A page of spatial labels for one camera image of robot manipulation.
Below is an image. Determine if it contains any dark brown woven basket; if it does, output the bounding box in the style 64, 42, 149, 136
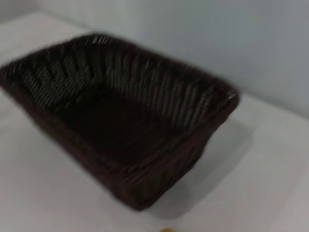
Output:
0, 33, 240, 212

